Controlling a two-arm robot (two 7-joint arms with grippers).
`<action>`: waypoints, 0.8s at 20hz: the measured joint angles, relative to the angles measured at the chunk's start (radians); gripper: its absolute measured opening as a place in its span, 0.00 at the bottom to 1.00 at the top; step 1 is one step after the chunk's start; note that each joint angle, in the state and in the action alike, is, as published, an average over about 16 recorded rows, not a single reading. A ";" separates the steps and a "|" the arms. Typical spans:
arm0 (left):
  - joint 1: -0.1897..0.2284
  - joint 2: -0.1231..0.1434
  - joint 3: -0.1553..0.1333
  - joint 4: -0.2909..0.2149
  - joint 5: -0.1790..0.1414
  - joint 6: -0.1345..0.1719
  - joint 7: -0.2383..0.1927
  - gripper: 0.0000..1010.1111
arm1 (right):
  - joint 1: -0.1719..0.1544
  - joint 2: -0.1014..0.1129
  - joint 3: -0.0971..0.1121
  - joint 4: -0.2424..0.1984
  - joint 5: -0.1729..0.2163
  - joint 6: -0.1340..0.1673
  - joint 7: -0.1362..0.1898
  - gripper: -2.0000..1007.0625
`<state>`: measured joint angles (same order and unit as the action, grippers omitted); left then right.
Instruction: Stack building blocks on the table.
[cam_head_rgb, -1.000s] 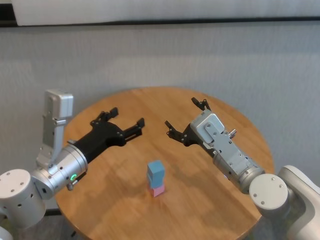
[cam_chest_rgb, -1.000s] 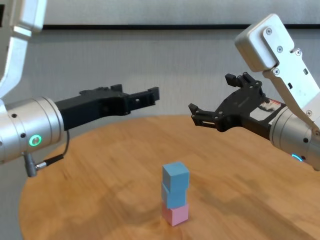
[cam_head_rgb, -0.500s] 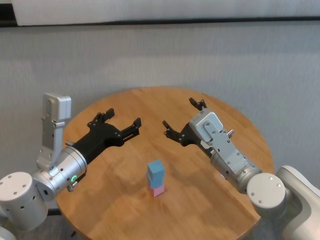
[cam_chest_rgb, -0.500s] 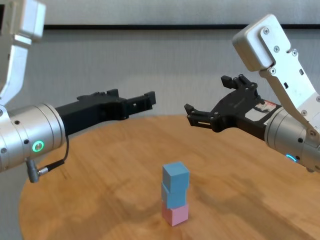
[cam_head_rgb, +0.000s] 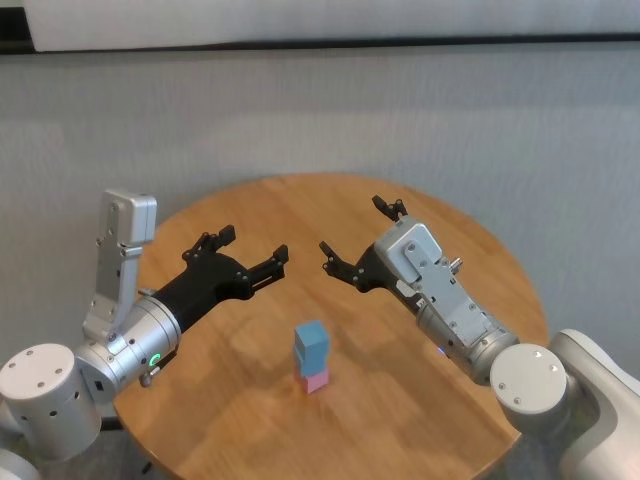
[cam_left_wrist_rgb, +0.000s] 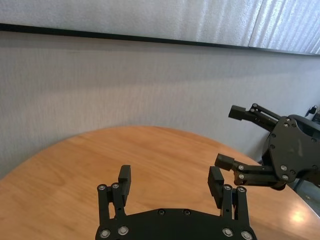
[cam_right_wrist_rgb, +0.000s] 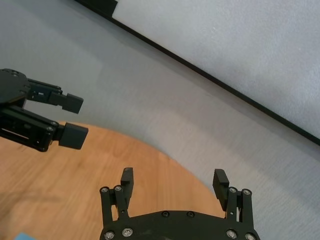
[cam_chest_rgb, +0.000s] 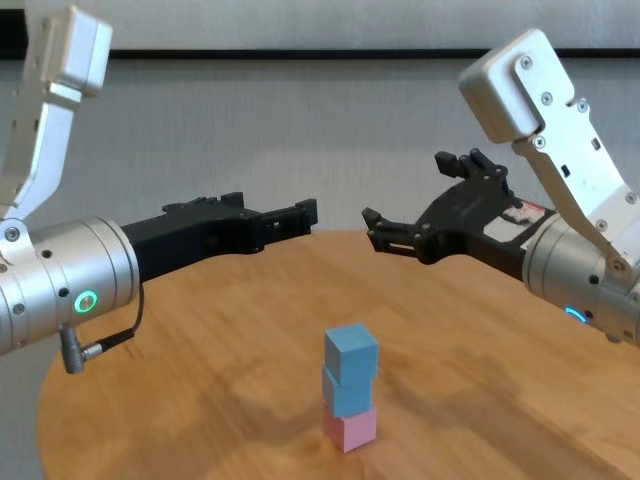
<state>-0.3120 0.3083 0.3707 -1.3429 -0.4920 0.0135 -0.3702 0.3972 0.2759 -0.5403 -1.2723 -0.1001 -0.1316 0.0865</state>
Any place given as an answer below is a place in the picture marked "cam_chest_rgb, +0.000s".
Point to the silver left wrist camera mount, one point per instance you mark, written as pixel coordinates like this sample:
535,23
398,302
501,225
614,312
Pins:
50,100

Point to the blue cube block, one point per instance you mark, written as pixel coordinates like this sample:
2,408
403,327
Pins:
352,355
347,395

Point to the white wall panel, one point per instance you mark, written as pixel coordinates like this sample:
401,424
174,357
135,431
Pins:
300,22

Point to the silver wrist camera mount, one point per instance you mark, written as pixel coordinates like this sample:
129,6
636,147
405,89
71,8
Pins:
50,100
550,125

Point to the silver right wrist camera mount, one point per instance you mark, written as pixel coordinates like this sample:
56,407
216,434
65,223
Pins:
550,125

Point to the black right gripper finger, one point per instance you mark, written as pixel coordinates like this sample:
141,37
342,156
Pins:
392,232
472,167

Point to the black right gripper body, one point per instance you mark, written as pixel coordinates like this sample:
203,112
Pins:
475,220

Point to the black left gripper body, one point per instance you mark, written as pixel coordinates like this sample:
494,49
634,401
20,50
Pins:
195,237

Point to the black wall trim strip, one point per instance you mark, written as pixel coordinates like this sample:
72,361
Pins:
300,54

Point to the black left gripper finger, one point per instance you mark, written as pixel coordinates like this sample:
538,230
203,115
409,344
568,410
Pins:
290,220

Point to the pink cube block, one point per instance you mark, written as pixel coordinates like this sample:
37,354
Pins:
352,430

